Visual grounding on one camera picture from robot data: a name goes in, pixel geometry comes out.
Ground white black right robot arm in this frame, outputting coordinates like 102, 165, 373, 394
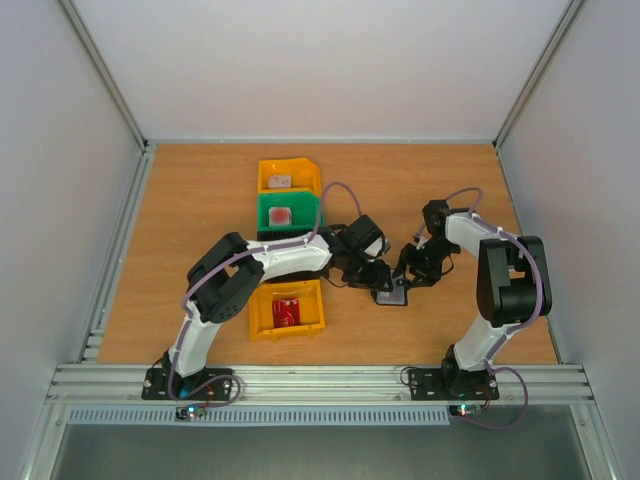
393, 199, 552, 400

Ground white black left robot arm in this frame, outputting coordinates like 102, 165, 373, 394
163, 215, 392, 398

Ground red card in bin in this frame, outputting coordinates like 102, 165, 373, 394
272, 298, 301, 329

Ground white red-circle cards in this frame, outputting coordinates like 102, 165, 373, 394
268, 206, 292, 227

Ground beige patterned cards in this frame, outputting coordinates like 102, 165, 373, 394
267, 174, 292, 189

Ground black plastic bin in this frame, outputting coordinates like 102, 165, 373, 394
248, 234, 332, 283

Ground near yellow plastic bin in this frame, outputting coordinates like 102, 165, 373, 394
248, 280, 326, 341

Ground yellow plastic bin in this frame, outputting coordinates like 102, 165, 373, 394
248, 280, 326, 341
257, 158, 322, 196

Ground green plastic bin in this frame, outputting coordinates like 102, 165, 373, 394
256, 192, 320, 241

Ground far yellow plastic bin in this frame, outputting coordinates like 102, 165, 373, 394
257, 158, 322, 196

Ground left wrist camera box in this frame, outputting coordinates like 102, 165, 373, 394
364, 235, 391, 260

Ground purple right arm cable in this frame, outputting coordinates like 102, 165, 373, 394
414, 186, 546, 431

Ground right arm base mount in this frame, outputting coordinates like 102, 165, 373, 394
407, 367, 500, 402

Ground slotted grey cable duct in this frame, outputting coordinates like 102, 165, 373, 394
67, 405, 450, 427

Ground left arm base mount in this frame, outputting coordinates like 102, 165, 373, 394
141, 367, 234, 401

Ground aluminium front rail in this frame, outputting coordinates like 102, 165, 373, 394
46, 363, 595, 406

